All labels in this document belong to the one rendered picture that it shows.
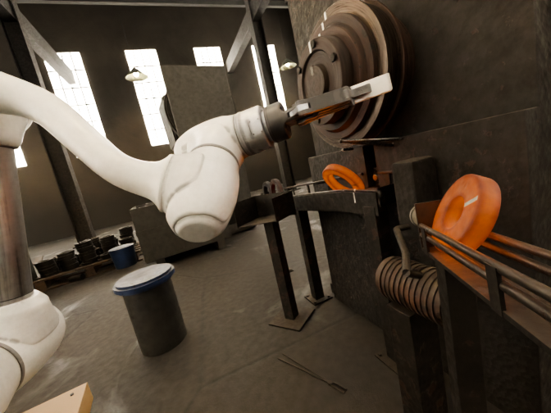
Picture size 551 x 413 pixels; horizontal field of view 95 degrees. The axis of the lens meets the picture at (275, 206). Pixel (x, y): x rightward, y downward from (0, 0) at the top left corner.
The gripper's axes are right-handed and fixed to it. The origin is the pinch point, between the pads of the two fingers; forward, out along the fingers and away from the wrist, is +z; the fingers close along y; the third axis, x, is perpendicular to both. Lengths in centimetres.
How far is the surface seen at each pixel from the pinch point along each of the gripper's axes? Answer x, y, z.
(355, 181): -22, -47, -4
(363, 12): 27.0, -34.5, 9.4
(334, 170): -16, -49, -10
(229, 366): -90, -41, -80
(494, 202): -24.3, 6.7, 12.5
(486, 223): -27.0, 7.7, 10.5
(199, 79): 128, -262, -141
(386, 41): 15.8, -29.8, 12.3
